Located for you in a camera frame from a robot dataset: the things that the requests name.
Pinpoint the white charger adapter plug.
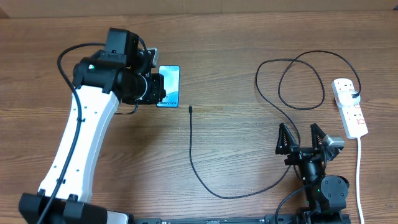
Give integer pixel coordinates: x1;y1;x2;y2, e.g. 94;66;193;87
335;91;361;108

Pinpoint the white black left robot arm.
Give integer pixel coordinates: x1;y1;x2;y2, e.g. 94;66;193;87
19;28;166;223

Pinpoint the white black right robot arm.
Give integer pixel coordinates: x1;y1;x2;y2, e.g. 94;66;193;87
271;123;351;224

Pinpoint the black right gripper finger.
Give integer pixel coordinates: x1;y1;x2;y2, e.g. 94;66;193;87
275;123;299;155
310;123;326;148

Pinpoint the blue Galaxy smartphone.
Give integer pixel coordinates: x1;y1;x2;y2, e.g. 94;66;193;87
157;65;180;108

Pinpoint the white power strip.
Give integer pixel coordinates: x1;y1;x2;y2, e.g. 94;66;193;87
331;78;368;139

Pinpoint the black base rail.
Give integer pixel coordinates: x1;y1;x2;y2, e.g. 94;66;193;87
129;213;351;224

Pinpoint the white power strip cord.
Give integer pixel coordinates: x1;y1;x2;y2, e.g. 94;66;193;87
355;137;365;224

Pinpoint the black USB charging cable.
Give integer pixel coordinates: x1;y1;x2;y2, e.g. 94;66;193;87
188;50;362;200

